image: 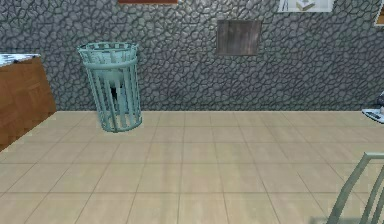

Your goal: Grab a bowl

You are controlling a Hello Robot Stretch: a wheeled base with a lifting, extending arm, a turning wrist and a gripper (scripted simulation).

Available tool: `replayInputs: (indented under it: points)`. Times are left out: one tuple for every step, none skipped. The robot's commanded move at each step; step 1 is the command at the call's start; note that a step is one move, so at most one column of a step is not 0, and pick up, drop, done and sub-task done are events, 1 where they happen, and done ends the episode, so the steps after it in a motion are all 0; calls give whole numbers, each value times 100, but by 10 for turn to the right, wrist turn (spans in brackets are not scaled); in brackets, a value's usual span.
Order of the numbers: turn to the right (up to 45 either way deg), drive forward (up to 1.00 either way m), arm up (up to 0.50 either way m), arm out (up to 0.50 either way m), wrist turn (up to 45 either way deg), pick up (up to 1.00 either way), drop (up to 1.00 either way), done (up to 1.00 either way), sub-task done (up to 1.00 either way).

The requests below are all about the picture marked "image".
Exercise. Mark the teal slatted waste bin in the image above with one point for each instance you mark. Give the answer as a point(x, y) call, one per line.
point(113, 100)

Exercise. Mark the red-brown framed picture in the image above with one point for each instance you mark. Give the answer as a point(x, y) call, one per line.
point(148, 1)

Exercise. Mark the white framed picture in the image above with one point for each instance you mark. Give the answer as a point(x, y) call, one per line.
point(305, 5)

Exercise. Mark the brown wooden cupboard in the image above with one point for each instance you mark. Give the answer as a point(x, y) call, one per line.
point(20, 96)

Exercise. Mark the grey-green metal chair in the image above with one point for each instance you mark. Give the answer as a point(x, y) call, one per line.
point(353, 190)

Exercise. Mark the orange framed picture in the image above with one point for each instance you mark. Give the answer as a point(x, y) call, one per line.
point(380, 13)

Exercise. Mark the dark wooden wall panel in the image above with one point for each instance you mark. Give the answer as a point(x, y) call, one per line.
point(238, 37)

